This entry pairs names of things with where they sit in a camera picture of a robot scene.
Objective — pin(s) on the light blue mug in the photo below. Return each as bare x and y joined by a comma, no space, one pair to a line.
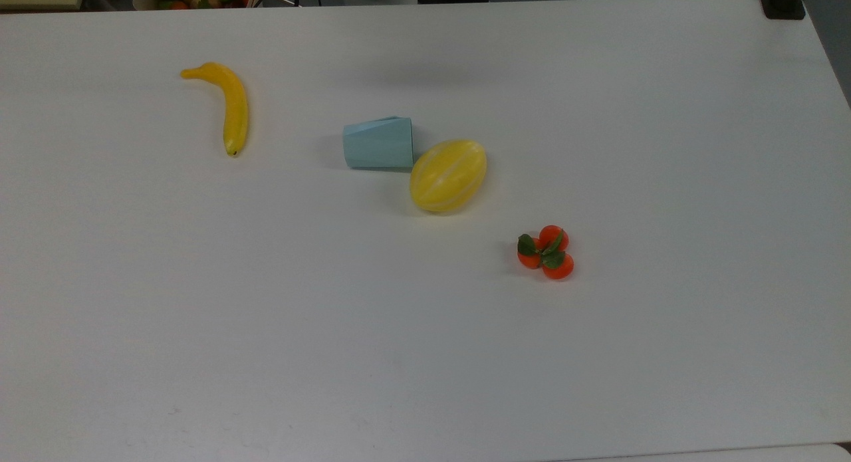
377,146

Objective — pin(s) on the yellow striped toy melon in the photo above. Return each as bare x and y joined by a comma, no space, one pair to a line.
447,176

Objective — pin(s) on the yellow toy banana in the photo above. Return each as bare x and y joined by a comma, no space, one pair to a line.
235,106

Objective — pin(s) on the black clamp pole mount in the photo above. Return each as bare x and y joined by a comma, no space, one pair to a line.
783,4

